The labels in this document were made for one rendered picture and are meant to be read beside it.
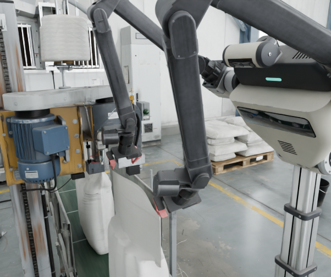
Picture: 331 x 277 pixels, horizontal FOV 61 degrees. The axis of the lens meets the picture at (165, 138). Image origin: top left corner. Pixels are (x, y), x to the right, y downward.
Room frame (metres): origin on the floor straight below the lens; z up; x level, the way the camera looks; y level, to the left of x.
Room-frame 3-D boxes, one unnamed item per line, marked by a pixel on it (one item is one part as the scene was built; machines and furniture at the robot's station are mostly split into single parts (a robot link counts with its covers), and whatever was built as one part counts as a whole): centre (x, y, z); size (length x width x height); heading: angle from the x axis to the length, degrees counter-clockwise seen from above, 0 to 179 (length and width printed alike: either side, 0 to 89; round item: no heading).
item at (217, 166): (4.32, -1.01, 0.07); 1.20 x 0.82 x 0.14; 120
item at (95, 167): (1.28, 0.34, 1.04); 0.08 x 0.06 x 0.05; 118
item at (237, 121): (4.50, -1.29, 0.56); 0.67 x 0.43 x 0.15; 28
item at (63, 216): (1.72, 0.74, 0.54); 1.05 x 0.02 x 0.41; 28
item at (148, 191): (1.97, 0.27, 0.54); 1.05 x 0.02 x 0.41; 28
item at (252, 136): (4.30, -1.38, 0.44); 0.68 x 0.44 x 0.15; 118
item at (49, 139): (0.97, 0.41, 1.25); 0.10 x 0.08 x 0.12; 143
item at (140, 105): (1.42, 0.11, 1.29); 0.08 x 0.05 x 0.09; 28
